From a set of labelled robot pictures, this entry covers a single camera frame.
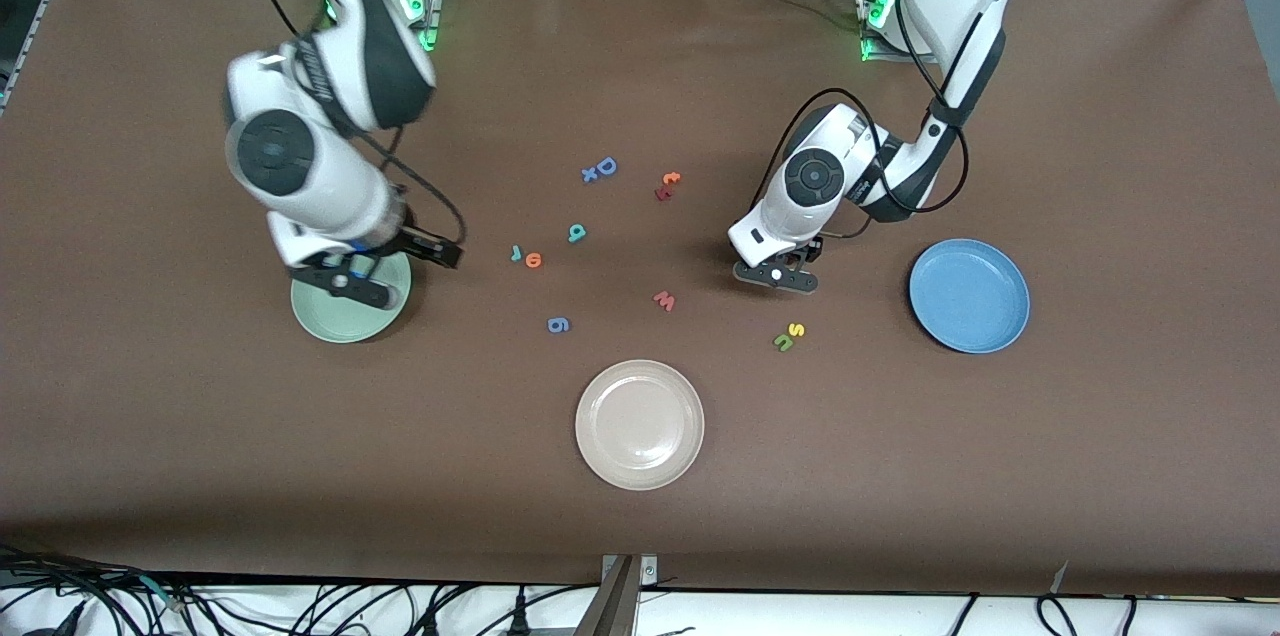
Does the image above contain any light green round plate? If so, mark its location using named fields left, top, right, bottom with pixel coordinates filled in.
left=290, top=251, right=413, bottom=345

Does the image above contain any blue round plate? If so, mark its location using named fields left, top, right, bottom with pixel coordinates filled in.
left=908, top=238, right=1031, bottom=355

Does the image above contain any beige round plate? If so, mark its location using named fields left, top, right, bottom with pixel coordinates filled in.
left=574, top=359, right=706, bottom=492

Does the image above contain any aluminium frame profile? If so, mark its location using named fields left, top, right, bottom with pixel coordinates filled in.
left=0, top=0, right=101, bottom=107

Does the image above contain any teal tipped cable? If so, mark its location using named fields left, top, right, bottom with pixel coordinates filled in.
left=140, top=571, right=191, bottom=612

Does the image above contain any aluminium frame post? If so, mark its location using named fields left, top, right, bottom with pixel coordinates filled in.
left=575, top=554, right=661, bottom=636

